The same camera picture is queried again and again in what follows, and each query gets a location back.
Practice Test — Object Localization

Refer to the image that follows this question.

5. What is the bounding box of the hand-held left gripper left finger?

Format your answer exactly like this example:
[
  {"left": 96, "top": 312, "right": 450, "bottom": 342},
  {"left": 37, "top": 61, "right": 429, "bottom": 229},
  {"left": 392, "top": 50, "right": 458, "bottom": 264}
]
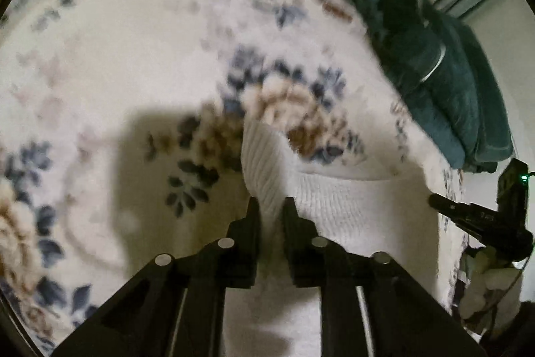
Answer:
[{"left": 52, "top": 197, "right": 262, "bottom": 357}]

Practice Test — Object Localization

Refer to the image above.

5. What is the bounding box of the white knit sweater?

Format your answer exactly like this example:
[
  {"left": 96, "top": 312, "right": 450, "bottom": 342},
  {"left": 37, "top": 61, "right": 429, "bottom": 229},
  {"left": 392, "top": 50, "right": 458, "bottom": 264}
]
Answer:
[{"left": 221, "top": 118, "right": 444, "bottom": 357}]

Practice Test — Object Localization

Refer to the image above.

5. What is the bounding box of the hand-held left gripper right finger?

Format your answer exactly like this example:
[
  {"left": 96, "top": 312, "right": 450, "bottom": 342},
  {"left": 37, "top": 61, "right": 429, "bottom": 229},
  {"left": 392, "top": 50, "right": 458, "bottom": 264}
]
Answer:
[{"left": 282, "top": 197, "right": 488, "bottom": 357}]

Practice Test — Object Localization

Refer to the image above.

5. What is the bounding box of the dark green blanket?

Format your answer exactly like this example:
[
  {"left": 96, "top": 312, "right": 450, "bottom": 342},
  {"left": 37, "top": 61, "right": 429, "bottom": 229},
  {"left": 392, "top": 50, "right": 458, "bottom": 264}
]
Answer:
[{"left": 340, "top": 0, "right": 464, "bottom": 169}]

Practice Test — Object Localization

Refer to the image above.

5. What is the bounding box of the person's right hand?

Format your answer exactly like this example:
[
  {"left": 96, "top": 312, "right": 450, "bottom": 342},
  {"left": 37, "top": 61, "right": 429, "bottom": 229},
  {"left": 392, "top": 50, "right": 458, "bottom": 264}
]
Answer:
[{"left": 459, "top": 246, "right": 522, "bottom": 320}]

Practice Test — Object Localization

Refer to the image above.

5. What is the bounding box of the floral bedspread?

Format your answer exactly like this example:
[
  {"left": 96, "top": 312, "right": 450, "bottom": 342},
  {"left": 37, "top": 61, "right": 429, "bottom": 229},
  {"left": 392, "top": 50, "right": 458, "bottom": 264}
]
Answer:
[{"left": 0, "top": 0, "right": 469, "bottom": 357}]

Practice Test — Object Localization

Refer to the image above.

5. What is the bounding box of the dark green cushion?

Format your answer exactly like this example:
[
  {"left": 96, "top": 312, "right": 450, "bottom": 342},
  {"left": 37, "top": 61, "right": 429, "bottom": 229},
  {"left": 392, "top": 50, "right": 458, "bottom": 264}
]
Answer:
[{"left": 435, "top": 12, "right": 515, "bottom": 174}]

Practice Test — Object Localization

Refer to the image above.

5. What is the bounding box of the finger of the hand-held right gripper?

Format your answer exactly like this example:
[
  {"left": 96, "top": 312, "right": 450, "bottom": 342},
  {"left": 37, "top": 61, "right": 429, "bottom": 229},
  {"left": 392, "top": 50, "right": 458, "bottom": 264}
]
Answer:
[{"left": 428, "top": 193, "right": 502, "bottom": 241}]

